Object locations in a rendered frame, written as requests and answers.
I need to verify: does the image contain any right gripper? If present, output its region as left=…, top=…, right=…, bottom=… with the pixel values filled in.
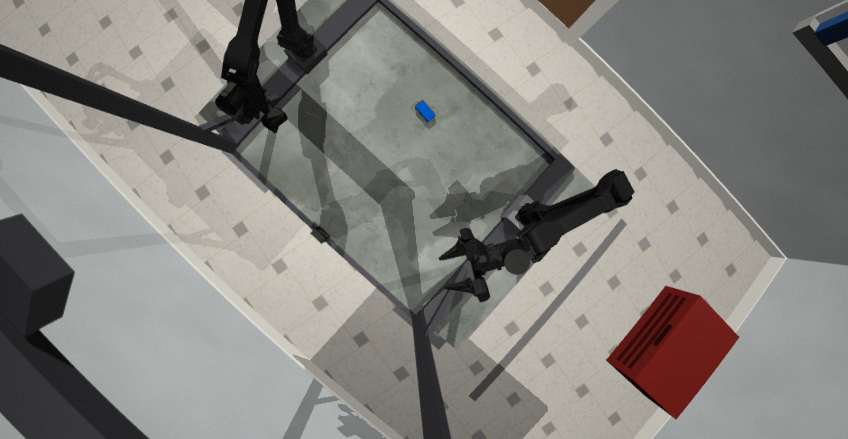
left=439, top=228, right=505, bottom=303

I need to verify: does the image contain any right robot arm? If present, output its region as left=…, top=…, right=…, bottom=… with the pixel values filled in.
left=463, top=169, right=635, bottom=275

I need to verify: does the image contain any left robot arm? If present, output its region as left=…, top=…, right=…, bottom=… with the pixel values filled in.
left=215, top=0, right=317, bottom=125

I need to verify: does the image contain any blue rectangular plank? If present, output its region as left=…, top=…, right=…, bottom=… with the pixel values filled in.
left=415, top=101, right=435, bottom=122

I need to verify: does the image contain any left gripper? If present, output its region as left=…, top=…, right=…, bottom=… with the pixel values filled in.
left=246, top=86, right=287, bottom=134

